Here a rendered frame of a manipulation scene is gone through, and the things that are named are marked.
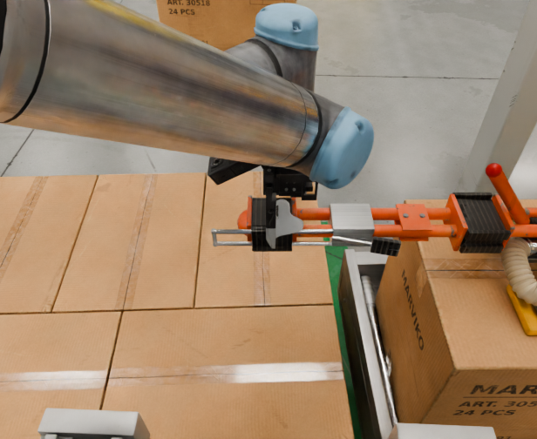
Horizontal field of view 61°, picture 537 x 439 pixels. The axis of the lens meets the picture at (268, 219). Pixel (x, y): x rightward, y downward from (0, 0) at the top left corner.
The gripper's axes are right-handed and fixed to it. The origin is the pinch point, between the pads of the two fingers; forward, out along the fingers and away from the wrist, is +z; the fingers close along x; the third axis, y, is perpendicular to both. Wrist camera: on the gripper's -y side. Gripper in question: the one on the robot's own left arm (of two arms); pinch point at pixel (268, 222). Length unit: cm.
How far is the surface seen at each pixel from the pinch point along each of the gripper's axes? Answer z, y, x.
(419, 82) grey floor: 110, 107, 241
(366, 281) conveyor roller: 53, 29, 27
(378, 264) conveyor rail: 49, 32, 30
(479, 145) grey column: 64, 91, 106
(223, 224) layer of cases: 54, -15, 51
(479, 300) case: 13.3, 38.0, -6.9
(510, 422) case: 36, 48, -20
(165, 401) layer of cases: 54, -25, -9
